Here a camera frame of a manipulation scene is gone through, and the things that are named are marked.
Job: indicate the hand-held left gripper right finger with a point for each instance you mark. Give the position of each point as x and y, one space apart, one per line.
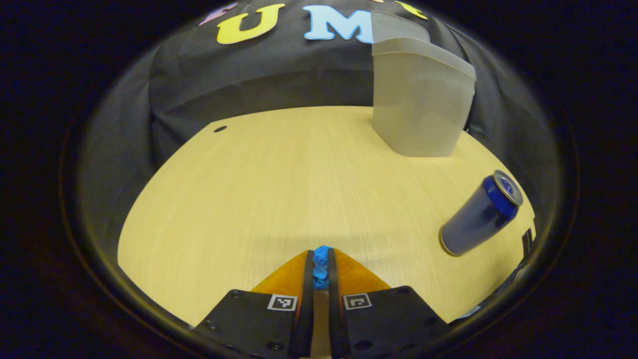
335 319

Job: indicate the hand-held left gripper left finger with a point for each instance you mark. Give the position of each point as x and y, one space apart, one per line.
308 309

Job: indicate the blue paper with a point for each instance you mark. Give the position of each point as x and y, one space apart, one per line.
321 267

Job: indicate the blue pop can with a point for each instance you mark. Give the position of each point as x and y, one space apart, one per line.
473 219

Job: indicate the white desktop garbage bin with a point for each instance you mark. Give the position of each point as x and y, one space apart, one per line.
418 99

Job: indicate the black backdrop cloth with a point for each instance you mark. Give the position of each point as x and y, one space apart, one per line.
279 75

